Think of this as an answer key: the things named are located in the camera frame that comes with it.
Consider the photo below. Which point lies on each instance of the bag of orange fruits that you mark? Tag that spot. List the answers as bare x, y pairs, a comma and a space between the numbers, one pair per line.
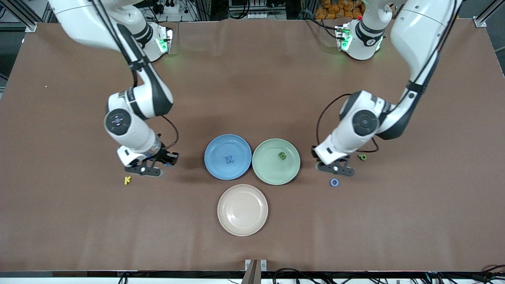
335, 10

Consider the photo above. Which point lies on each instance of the metal bracket at table edge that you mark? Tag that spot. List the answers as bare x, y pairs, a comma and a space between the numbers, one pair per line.
247, 265

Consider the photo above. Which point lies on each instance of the green plate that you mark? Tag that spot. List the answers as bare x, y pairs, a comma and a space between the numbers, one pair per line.
272, 169

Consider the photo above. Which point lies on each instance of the slanted aluminium strut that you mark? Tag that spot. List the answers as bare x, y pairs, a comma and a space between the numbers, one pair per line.
46, 17

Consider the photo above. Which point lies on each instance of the green foam letter B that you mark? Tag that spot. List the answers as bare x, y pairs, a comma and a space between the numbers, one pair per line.
280, 156

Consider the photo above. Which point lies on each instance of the aluminium frame profile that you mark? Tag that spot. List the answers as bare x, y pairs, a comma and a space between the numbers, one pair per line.
23, 17
489, 14

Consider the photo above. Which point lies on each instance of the blue plate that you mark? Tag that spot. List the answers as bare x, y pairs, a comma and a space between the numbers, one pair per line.
221, 169

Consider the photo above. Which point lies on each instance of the blue foam letter O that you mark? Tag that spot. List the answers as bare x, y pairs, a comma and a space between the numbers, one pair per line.
331, 182

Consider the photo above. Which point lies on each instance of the blue foam letter X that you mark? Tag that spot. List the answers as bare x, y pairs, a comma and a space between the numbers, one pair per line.
229, 159

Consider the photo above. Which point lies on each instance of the beige plate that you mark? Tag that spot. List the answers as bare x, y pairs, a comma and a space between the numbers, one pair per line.
242, 211

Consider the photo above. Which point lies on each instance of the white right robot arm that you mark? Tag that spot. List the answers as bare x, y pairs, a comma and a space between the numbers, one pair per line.
130, 136

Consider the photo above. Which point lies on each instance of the white power strip with plugs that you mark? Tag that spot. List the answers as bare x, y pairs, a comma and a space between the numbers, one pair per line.
169, 8

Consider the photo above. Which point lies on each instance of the long white power strip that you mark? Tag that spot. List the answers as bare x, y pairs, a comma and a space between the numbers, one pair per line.
260, 15

